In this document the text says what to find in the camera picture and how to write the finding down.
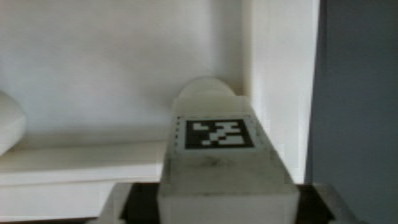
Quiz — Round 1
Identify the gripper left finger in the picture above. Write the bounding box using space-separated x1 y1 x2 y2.
96 183 160 224

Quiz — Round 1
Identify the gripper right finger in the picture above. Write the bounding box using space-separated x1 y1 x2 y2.
295 183 363 224

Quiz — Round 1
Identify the white table leg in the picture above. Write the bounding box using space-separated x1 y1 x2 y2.
158 77 301 224

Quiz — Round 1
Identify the white square table top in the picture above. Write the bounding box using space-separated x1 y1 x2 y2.
0 0 320 222

